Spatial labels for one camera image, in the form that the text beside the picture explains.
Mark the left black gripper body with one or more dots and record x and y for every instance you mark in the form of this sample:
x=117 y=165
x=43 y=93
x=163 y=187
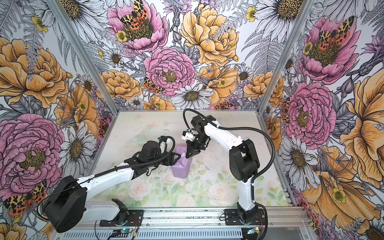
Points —
x=166 y=162

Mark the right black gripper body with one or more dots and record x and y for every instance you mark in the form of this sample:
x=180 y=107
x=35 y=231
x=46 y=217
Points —
x=197 y=144

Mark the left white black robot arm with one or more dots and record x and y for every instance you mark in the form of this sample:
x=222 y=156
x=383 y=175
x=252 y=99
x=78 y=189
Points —
x=71 y=201

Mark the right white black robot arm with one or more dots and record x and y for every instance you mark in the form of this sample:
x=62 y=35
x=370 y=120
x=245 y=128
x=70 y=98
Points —
x=243 y=159

